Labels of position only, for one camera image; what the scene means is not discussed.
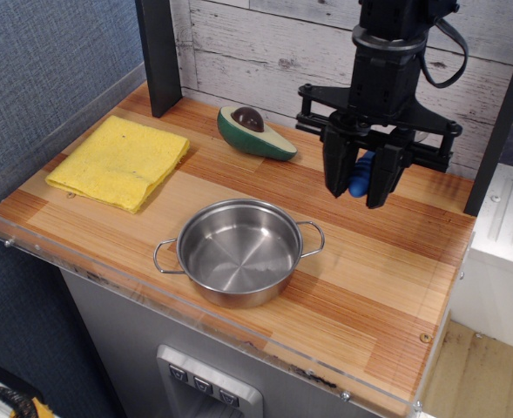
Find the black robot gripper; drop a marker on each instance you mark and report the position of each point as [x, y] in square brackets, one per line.
[381, 93]

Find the clear acrylic counter guard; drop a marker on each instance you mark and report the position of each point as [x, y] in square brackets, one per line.
[361, 318]

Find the yellow folded cloth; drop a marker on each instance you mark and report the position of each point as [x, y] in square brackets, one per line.
[120, 163]

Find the black right vertical post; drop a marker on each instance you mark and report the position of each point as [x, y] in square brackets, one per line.
[492, 154]

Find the white side cabinet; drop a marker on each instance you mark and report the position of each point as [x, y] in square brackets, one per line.
[482, 299]

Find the yellow object bottom left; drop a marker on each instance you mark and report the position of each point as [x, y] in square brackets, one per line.
[43, 411]

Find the silver dispenser button panel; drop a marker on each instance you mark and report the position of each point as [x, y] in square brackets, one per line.
[195, 389]

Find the toy avocado half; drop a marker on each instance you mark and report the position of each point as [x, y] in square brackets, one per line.
[244, 129]

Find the grey toy fridge cabinet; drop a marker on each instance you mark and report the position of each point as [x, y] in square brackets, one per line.
[127, 333]

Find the black left vertical post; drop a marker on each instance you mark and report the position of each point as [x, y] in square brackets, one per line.
[160, 54]

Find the blue handled metal fork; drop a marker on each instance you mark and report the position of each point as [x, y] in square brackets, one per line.
[359, 177]

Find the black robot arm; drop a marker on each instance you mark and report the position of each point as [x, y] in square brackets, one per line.
[374, 129]

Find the stainless steel pot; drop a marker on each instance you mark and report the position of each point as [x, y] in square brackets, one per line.
[239, 253]

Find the black vertical post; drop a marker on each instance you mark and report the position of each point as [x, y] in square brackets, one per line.
[492, 154]
[160, 54]

